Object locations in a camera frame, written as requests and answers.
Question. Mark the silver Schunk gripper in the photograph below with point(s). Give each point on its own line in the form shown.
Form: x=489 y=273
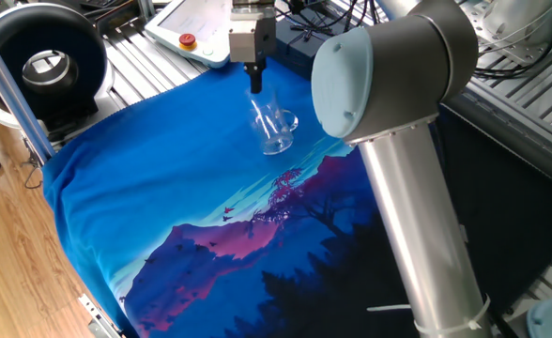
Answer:
x=243 y=47

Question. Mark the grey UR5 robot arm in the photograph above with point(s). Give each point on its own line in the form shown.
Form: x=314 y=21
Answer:
x=412 y=211

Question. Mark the dark blue ribboned gift box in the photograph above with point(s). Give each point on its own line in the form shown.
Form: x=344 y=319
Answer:
x=295 y=51

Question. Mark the white teach pendant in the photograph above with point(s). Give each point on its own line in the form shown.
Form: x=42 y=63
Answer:
x=196 y=23

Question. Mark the blue landscape print cloth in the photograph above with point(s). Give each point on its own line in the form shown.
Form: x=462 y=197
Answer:
x=140 y=164

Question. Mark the silver metal bar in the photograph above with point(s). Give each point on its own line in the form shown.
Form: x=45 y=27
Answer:
x=13 y=94

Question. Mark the white rounded housing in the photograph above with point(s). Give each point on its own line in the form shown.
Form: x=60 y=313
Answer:
x=520 y=19

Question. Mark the metal table bracket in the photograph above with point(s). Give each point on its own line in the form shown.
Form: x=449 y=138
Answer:
x=95 y=319

